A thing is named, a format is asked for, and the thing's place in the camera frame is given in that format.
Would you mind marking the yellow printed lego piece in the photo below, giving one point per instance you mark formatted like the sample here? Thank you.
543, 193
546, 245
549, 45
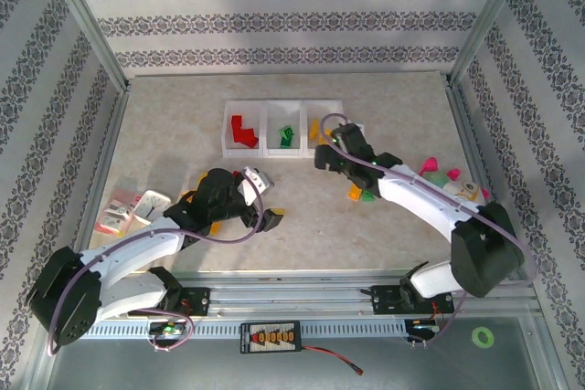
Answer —
325, 138

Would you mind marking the pink packaged toy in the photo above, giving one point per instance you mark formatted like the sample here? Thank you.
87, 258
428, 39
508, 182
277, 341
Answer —
116, 214

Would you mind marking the red lego brick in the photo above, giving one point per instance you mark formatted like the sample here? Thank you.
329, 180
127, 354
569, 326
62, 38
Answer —
237, 125
250, 138

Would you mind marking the small circuit board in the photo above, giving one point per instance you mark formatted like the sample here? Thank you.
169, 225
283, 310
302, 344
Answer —
166, 329

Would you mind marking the green lego brick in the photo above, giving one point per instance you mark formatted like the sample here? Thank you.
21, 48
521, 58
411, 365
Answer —
288, 132
285, 143

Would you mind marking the white plastic bin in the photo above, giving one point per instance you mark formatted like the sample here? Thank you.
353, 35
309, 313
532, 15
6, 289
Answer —
273, 111
228, 148
311, 109

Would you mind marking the aluminium frame post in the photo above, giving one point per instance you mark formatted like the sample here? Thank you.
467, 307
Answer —
491, 15
87, 20

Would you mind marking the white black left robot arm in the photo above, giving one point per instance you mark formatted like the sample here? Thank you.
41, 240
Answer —
128, 244

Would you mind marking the orange lego piece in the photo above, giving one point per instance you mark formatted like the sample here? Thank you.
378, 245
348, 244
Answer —
215, 226

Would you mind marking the aluminium frame bar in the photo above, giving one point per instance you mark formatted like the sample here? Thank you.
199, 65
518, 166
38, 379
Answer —
461, 120
107, 157

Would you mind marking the aluminium linear rail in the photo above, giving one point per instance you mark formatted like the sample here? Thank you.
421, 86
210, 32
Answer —
297, 298

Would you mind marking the slotted metal strip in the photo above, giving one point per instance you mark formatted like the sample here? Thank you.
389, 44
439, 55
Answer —
343, 329

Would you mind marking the green tape roll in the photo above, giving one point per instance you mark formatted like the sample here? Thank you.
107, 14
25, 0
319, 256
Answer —
475, 337

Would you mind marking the black power distribution board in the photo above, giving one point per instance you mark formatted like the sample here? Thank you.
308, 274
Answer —
269, 337

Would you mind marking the yellow lego brick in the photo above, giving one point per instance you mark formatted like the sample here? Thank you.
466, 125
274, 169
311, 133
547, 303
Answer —
314, 129

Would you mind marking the pink green white plush toy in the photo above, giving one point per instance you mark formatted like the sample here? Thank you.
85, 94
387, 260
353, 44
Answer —
464, 189

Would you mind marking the green lego piece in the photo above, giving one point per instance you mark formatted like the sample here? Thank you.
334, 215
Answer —
368, 197

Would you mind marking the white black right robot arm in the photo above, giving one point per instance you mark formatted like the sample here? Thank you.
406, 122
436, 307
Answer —
425, 203

